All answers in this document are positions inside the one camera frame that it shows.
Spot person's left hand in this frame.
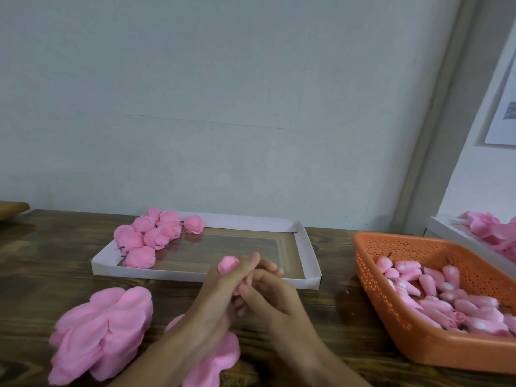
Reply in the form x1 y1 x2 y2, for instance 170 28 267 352
187 252 285 352

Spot person's right hand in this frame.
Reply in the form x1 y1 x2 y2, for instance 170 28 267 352
235 268 324 366

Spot stack of pink petals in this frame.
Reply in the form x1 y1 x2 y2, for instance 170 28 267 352
47 286 154 386
165 314 242 387

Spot white shallow tray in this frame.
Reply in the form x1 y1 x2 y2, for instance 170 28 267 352
91 212 323 290

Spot pink petal flower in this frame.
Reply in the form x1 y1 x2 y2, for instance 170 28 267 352
156 211 183 241

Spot group of finished pink roses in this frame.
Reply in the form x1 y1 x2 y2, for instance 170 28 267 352
113 207 206 269

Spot pink rose buds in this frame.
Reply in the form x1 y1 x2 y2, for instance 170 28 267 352
375 256 516 335

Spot pile of pink petals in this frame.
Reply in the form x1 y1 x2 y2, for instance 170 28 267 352
458 210 516 263

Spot orange plastic basket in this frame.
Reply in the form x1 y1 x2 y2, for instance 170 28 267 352
353 231 516 375

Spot white paper notice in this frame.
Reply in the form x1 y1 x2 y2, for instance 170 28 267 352
484 56 516 147

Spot grey door frame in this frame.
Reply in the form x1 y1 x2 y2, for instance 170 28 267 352
392 0 516 234

